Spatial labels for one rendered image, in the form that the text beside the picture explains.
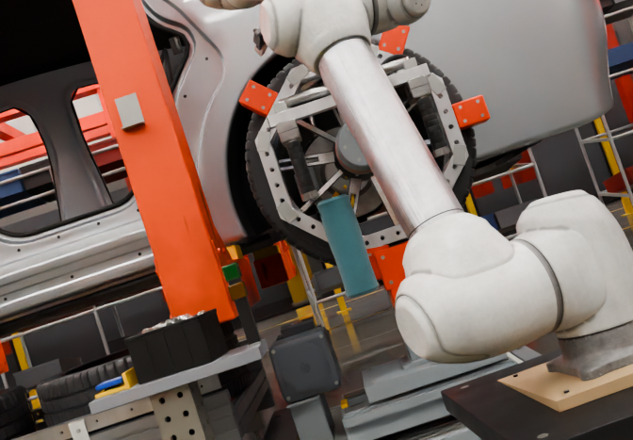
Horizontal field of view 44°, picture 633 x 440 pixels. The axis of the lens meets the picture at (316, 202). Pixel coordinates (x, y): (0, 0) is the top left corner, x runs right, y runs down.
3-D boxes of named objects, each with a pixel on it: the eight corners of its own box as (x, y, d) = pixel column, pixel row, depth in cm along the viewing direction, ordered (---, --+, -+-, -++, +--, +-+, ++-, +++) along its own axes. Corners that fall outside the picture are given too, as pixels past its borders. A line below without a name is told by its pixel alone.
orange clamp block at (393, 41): (399, 63, 223) (408, 33, 223) (401, 57, 215) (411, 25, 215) (375, 57, 223) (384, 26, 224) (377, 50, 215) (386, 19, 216)
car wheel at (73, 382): (235, 375, 302) (217, 316, 303) (268, 389, 238) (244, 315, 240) (62, 439, 283) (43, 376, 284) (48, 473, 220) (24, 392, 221)
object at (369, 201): (385, 224, 275) (398, 134, 276) (387, 223, 267) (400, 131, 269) (295, 210, 276) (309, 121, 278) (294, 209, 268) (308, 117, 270)
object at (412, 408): (500, 371, 248) (491, 341, 248) (527, 393, 212) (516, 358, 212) (349, 420, 248) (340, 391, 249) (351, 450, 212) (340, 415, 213)
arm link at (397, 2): (395, -47, 158) (334, -34, 153) (444, -45, 142) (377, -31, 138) (402, 19, 162) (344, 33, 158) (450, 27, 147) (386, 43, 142)
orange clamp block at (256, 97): (281, 98, 223) (252, 84, 224) (278, 92, 216) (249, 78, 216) (269, 120, 223) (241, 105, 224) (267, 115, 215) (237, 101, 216)
